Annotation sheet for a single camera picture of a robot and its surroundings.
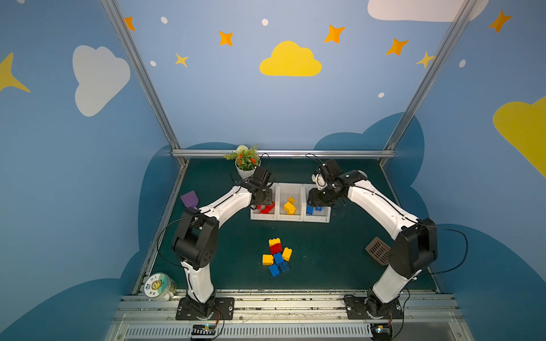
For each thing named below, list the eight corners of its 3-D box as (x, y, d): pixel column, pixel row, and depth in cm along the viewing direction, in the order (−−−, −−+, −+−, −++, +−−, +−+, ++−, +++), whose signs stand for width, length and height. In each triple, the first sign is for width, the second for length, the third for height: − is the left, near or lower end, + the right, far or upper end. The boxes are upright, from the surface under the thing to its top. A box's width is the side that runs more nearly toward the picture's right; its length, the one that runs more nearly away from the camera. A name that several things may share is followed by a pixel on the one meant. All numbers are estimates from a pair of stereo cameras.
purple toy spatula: (189, 211, 103) (187, 208, 101) (181, 199, 107) (179, 196, 105) (202, 203, 106) (200, 200, 104) (194, 192, 110) (193, 189, 108)
